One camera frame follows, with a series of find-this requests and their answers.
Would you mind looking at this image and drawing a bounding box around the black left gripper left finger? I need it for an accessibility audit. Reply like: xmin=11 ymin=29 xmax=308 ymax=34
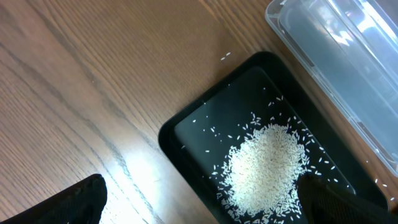
xmin=1 ymin=174 xmax=107 ymax=224

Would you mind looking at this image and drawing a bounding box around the pile of rice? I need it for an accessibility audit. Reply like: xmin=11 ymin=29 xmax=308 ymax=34
xmin=180 ymin=88 xmax=340 ymax=224

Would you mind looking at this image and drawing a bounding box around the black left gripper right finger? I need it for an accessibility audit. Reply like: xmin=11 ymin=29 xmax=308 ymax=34
xmin=297 ymin=174 xmax=397 ymax=224

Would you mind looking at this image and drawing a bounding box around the black rectangular tray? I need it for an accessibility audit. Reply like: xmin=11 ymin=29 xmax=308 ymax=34
xmin=159 ymin=52 xmax=388 ymax=223

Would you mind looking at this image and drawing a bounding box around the clear plastic bin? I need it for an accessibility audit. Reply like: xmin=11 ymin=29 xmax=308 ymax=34
xmin=265 ymin=0 xmax=397 ymax=174

